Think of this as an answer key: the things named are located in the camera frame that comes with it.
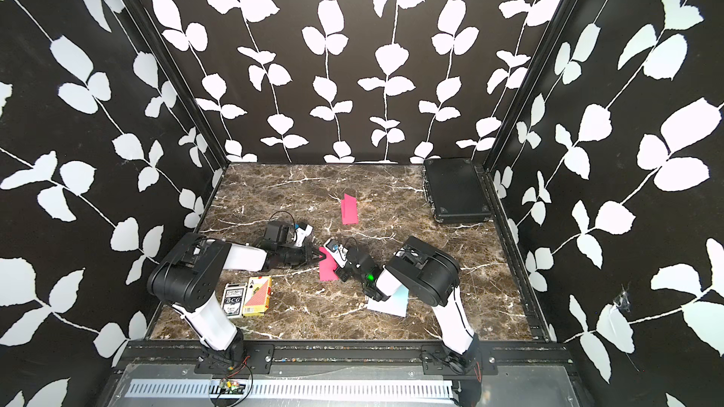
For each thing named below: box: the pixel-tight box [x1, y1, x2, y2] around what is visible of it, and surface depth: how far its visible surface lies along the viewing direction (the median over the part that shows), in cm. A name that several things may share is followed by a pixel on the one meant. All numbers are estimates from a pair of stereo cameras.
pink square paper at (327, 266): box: [318, 245, 340, 282], surface depth 92 cm
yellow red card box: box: [243, 275, 273, 317], surface depth 85 cm
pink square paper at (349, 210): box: [340, 193, 360, 226], surface depth 107 cm
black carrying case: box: [423, 158, 493, 224], surface depth 109 cm
